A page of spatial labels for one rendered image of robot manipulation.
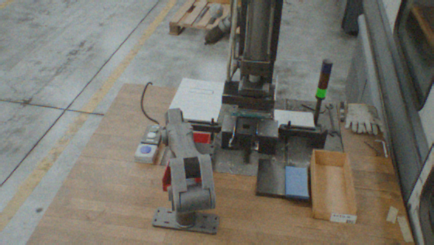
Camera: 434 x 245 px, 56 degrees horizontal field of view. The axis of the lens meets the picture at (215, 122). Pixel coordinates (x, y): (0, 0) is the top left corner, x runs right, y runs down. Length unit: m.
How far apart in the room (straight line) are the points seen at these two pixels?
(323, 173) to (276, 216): 0.27
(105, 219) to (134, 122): 0.49
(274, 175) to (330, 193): 0.19
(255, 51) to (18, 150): 2.19
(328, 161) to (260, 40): 0.51
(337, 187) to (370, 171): 0.16
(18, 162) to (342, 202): 2.23
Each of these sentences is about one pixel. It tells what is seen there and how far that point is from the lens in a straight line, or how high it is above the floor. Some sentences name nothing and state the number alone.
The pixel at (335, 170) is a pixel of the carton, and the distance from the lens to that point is 1.50.
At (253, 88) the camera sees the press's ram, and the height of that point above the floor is 1.18.
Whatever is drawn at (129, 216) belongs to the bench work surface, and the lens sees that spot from 1.32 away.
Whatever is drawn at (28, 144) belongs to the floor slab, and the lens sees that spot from 3.17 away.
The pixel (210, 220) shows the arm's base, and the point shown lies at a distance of 1.28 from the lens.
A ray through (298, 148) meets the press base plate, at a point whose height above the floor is 0.90.
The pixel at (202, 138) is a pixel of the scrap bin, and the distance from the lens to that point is 1.51.
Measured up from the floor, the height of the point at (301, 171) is 0.92.
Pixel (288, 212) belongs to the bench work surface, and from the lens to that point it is 1.34.
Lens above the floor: 1.91
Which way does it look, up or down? 38 degrees down
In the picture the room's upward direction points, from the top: 1 degrees clockwise
